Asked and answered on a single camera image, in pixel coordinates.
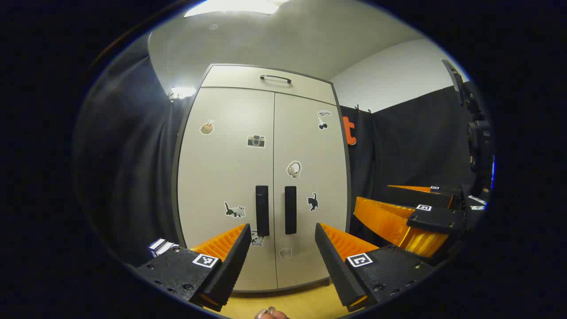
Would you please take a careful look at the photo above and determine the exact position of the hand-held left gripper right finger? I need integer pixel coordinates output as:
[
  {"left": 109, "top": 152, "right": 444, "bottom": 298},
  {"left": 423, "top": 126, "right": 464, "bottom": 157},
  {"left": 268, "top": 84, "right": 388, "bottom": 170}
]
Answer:
[{"left": 315, "top": 223, "right": 435, "bottom": 312}]

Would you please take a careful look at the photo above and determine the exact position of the cherry sticker shoe cabinet door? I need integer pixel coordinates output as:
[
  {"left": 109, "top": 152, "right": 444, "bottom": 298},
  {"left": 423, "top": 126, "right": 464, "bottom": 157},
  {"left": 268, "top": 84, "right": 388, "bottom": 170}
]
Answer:
[{"left": 272, "top": 92, "right": 350, "bottom": 288}]

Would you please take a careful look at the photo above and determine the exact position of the white cabinet drawer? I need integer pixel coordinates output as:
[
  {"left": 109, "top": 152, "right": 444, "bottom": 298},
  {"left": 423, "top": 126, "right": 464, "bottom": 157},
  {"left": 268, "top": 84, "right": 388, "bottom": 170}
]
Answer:
[{"left": 200, "top": 65, "right": 337, "bottom": 105}]

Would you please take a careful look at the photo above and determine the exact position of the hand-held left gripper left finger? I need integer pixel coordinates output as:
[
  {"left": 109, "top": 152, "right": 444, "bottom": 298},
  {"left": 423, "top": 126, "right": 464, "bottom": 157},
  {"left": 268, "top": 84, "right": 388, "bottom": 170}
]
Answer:
[{"left": 135, "top": 223, "right": 252, "bottom": 312}]

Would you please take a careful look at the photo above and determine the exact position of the double-door shoe cabinet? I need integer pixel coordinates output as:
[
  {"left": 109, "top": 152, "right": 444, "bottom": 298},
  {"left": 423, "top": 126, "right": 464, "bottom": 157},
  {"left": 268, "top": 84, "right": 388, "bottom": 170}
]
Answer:
[{"left": 171, "top": 63, "right": 353, "bottom": 294}]

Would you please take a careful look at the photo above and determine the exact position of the camera sticker shoe cabinet door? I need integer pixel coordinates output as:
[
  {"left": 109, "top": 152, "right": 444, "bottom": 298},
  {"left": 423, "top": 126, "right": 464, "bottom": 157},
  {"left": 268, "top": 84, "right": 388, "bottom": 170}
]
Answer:
[{"left": 177, "top": 86, "right": 277, "bottom": 291}]

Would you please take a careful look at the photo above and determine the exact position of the black door handle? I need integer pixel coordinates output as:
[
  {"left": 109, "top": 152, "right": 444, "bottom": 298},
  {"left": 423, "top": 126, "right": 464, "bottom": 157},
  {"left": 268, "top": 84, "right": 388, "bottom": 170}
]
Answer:
[
  {"left": 255, "top": 185, "right": 270, "bottom": 237},
  {"left": 284, "top": 186, "right": 297, "bottom": 235}
]

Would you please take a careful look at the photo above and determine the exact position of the ceiling light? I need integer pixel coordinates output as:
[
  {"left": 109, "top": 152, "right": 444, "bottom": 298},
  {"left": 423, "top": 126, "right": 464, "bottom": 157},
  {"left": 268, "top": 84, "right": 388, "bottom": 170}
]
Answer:
[{"left": 184, "top": 0, "right": 280, "bottom": 18}]

